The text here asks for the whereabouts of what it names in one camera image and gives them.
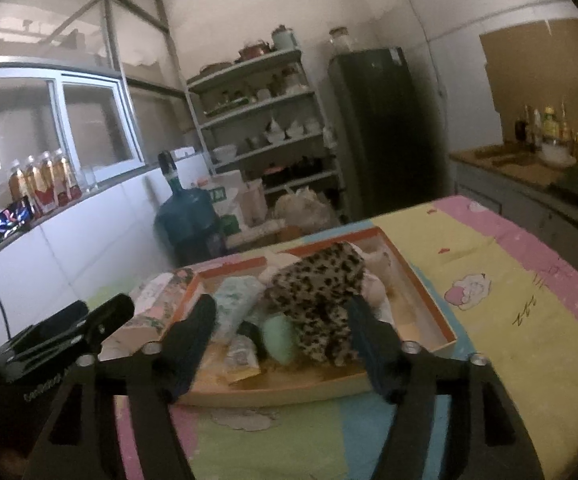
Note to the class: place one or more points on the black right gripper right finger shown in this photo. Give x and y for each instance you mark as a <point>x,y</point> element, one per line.
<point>457,411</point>

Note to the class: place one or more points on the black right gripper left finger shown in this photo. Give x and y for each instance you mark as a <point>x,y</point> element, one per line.
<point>80,439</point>

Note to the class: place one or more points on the leopard print fabric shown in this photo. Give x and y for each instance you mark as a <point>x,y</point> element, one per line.
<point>312,293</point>

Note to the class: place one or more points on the colourful cartoon play mat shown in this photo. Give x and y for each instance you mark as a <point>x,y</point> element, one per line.
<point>494,288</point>

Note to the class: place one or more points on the floral printed long box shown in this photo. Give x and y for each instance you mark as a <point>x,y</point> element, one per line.
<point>156,302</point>

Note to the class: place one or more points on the smartphone on window sill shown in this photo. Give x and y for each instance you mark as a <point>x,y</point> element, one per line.
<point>15,217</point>

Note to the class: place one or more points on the pack of tea bottles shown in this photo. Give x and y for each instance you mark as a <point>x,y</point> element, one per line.
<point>46,183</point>

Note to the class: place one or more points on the blue water jug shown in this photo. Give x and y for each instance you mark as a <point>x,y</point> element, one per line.
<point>186,223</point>

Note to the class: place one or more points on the orange rimmed cardboard box tray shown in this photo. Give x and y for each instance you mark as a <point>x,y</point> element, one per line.
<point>416,317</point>

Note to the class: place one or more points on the kitchen counter with cutting board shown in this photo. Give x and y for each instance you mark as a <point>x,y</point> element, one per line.
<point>521,189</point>

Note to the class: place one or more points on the white sack green label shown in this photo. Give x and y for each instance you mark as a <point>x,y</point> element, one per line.
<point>224,190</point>

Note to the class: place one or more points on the plastic bag of vegetables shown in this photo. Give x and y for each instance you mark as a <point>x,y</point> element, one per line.
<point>306,210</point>

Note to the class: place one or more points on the white bowl on counter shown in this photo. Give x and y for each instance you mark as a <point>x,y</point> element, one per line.
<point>556,155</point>

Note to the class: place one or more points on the group of condiment bottles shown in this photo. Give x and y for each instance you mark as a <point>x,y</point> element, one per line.
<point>534,128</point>

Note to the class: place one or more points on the black refrigerator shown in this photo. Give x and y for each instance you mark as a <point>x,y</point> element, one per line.
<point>386,151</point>

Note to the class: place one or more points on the grey metal shelf rack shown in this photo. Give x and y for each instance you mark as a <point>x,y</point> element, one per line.
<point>263,117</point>

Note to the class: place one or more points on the teal enamel canister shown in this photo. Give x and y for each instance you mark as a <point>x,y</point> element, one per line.
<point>283,38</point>

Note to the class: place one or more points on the glass jar on fridge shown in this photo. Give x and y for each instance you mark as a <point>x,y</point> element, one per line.
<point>341,40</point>

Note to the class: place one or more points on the aluminium sliding window frame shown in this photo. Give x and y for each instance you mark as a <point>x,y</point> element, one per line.
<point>86,115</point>

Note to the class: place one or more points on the brown cardboard wall sheet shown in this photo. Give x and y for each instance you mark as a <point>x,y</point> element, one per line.
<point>536,65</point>

